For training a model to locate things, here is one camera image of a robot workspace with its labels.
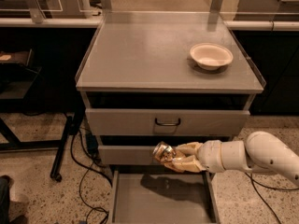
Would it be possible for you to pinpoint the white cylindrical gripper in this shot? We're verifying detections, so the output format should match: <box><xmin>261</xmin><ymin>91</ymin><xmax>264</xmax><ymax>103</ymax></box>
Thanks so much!
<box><xmin>164</xmin><ymin>140</ymin><xmax>225</xmax><ymax>173</ymax></box>

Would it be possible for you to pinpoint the grey drawer cabinet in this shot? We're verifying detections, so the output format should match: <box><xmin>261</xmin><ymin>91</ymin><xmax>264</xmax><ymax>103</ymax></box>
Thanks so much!
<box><xmin>75</xmin><ymin>10</ymin><xmax>266</xmax><ymax>179</ymax></box>

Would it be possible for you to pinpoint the clear acrylic guard panel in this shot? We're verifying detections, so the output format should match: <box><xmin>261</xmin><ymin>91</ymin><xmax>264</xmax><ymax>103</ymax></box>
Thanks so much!
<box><xmin>0</xmin><ymin>0</ymin><xmax>299</xmax><ymax>25</ymax></box>

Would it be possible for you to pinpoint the crushed orange can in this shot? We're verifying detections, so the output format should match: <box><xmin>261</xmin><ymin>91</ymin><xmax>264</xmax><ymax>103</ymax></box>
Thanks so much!
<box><xmin>152</xmin><ymin>142</ymin><xmax>185</xmax><ymax>163</ymax></box>

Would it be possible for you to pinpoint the black cable on floor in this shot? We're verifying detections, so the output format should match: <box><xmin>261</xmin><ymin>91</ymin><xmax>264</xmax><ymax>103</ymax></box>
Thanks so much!
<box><xmin>69</xmin><ymin>126</ymin><xmax>113</xmax><ymax>224</ymax></box>
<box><xmin>245</xmin><ymin>172</ymin><xmax>299</xmax><ymax>224</ymax></box>

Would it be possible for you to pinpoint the black metal table frame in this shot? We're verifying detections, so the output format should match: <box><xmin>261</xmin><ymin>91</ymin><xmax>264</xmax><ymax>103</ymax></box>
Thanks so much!
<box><xmin>0</xmin><ymin>49</ymin><xmax>73</xmax><ymax>183</ymax></box>

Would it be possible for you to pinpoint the grey middle drawer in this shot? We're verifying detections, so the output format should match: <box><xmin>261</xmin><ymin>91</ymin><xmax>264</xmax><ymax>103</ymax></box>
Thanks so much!
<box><xmin>97</xmin><ymin>135</ymin><xmax>232</xmax><ymax>167</ymax></box>

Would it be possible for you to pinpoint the white paper bowl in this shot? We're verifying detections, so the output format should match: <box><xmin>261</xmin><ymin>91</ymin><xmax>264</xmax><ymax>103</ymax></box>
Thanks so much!
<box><xmin>190</xmin><ymin>43</ymin><xmax>234</xmax><ymax>71</ymax></box>

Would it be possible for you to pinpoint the white horizontal rail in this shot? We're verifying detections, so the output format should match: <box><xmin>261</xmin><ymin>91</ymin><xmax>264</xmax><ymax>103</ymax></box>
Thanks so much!
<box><xmin>0</xmin><ymin>18</ymin><xmax>299</xmax><ymax>32</ymax></box>

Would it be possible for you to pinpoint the grey bottom drawer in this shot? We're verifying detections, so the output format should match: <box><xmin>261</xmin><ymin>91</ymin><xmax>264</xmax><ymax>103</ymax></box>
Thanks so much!
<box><xmin>107</xmin><ymin>172</ymin><xmax>221</xmax><ymax>224</ymax></box>

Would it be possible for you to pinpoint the grey drawer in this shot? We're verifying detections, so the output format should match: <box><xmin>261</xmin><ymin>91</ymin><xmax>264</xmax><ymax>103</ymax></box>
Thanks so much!
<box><xmin>97</xmin><ymin>135</ymin><xmax>232</xmax><ymax>167</ymax></box>
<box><xmin>107</xmin><ymin>172</ymin><xmax>221</xmax><ymax>224</ymax></box>
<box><xmin>86</xmin><ymin>108</ymin><xmax>249</xmax><ymax>136</ymax></box>

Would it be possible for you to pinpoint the black cable on left floor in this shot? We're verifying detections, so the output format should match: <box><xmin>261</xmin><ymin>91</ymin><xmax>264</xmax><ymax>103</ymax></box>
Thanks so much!
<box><xmin>69</xmin><ymin>126</ymin><xmax>113</xmax><ymax>224</ymax></box>

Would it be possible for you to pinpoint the black cable on right floor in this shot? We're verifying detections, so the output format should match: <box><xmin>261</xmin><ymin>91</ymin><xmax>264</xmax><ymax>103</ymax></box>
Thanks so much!
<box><xmin>245</xmin><ymin>172</ymin><xmax>299</xmax><ymax>224</ymax></box>

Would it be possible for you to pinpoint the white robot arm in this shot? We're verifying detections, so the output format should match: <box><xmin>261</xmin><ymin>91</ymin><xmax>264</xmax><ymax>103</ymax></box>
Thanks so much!
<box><xmin>156</xmin><ymin>132</ymin><xmax>299</xmax><ymax>186</ymax></box>

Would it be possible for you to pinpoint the grey top drawer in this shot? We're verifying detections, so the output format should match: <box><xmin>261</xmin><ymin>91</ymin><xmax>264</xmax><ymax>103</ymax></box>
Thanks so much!
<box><xmin>86</xmin><ymin>108</ymin><xmax>249</xmax><ymax>136</ymax></box>

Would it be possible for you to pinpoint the dark shoe at left edge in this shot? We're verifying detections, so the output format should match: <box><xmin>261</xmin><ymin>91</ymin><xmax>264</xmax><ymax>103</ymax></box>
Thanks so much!
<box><xmin>0</xmin><ymin>175</ymin><xmax>27</xmax><ymax>224</ymax></box>

